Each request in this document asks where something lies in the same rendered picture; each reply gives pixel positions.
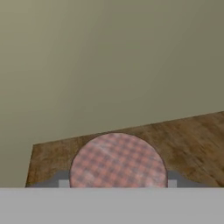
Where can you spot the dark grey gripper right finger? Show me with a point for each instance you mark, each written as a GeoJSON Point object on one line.
{"type": "Point", "coordinates": [178, 180]}

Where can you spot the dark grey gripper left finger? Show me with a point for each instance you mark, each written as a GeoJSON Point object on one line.
{"type": "Point", "coordinates": [59, 180]}

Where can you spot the jam jar with checkered lid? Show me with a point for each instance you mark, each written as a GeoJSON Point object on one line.
{"type": "Point", "coordinates": [119, 163]}

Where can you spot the wooden cabinet shelf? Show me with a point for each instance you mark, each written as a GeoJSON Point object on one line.
{"type": "Point", "coordinates": [186, 145]}

